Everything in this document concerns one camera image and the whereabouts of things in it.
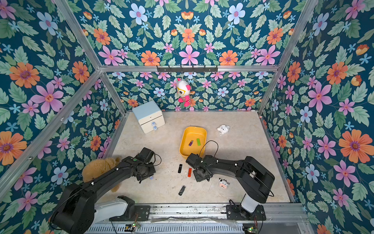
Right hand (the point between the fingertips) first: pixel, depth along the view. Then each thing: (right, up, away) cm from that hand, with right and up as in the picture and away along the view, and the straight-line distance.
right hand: (202, 177), depth 87 cm
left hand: (-28, +3, -1) cm, 28 cm away
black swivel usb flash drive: (-12, -6, -7) cm, 15 cm away
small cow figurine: (+12, -2, -5) cm, 13 cm away
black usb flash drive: (-14, +4, +1) cm, 14 cm away
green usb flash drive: (-2, +19, +15) cm, 24 cm away
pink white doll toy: (-12, +55, +10) cm, 58 cm away
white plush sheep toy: (+16, +28, +18) cm, 37 cm away
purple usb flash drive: (-7, +19, +14) cm, 25 cm away
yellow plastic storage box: (-6, +21, +15) cm, 26 cm away
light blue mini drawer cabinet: (-36, +37, +12) cm, 53 cm away
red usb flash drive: (-7, +3, +1) cm, 8 cm away
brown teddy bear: (-52, +11, -17) cm, 56 cm away
